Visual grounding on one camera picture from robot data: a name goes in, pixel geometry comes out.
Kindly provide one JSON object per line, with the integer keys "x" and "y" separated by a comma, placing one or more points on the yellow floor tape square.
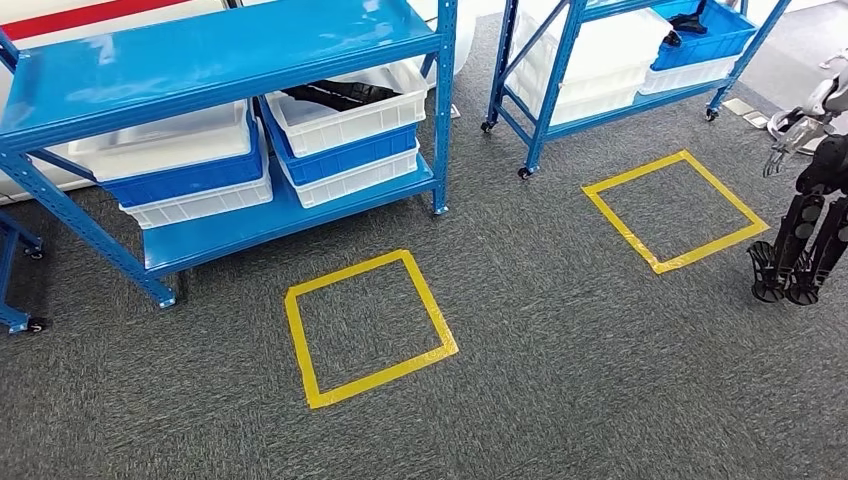
{"x": 619, "y": 222}
{"x": 298, "y": 344}

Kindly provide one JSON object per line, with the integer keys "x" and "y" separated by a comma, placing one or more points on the blue steel shelf rack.
{"x": 550, "y": 86}
{"x": 8, "y": 278}
{"x": 199, "y": 60}

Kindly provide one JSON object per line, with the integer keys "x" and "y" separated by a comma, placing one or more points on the small blue bin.
{"x": 715, "y": 46}

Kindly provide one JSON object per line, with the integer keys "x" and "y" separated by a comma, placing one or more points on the black part in blue bin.
{"x": 689, "y": 25}

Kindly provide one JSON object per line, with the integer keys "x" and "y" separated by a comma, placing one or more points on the small white bin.
{"x": 689, "y": 78}

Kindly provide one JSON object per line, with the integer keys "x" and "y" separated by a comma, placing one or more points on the white car with red stripe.
{"x": 66, "y": 16}

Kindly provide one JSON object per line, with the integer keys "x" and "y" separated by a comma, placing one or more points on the black humanoid robot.
{"x": 808, "y": 218}

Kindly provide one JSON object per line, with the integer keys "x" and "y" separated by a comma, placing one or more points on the large translucent white bin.
{"x": 596, "y": 60}

